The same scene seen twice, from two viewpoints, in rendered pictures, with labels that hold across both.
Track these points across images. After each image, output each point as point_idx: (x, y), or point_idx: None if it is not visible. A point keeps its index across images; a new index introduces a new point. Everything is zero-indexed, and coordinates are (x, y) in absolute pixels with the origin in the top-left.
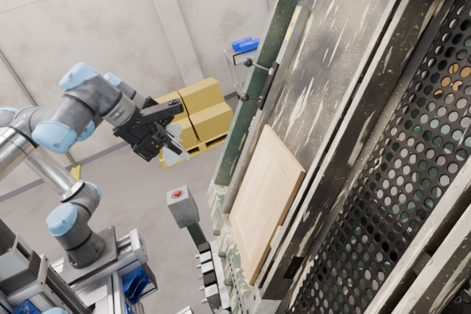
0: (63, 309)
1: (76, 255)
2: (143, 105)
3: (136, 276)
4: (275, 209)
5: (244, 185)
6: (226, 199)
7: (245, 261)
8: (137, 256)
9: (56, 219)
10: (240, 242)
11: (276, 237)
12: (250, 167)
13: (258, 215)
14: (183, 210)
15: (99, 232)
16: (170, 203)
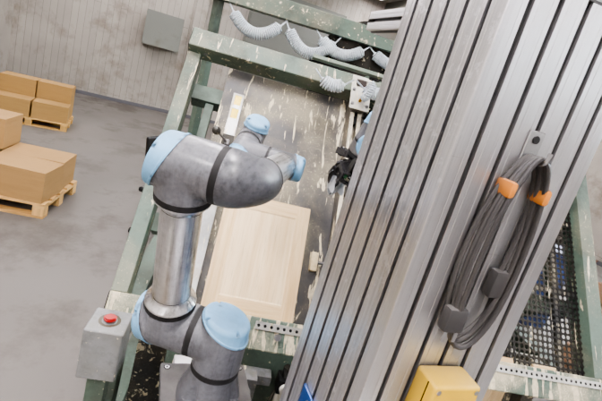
0: None
1: (237, 380)
2: None
3: None
4: (294, 247)
5: (221, 256)
6: (192, 286)
7: (274, 312)
8: None
9: (239, 319)
10: (250, 307)
11: (315, 260)
12: (223, 235)
13: (270, 265)
14: (125, 340)
15: (162, 381)
16: (124, 331)
